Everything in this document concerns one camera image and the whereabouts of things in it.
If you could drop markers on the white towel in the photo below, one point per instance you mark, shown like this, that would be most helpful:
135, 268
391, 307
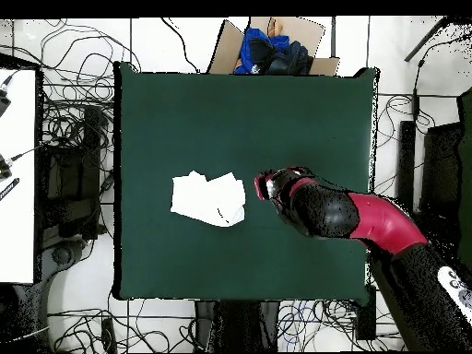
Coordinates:
206, 199

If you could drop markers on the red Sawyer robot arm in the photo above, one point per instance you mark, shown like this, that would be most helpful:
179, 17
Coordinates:
383, 221

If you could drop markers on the dark green table cloth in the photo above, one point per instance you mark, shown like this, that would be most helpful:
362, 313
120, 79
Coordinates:
184, 129

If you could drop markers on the dark navy garment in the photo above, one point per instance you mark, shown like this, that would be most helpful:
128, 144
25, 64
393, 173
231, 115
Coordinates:
291, 59

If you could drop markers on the brown cardboard box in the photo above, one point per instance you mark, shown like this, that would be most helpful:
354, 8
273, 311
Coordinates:
225, 51

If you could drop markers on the blue garment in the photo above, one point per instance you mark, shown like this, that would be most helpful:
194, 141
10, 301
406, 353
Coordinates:
254, 35

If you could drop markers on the black box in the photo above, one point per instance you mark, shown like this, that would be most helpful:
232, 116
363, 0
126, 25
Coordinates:
366, 317

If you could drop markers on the black power strip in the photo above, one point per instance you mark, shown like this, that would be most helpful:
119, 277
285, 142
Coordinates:
108, 335

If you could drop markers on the black rod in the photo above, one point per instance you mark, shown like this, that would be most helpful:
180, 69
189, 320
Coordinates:
427, 38

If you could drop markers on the white desk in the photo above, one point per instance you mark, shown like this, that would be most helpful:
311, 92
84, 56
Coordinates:
18, 221

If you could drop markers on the black labelled bar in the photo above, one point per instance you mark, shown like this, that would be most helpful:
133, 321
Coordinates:
9, 188

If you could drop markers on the black device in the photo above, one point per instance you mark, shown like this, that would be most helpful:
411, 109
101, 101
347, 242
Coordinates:
3, 101
3, 169

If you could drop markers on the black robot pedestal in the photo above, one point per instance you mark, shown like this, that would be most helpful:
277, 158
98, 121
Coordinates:
236, 324

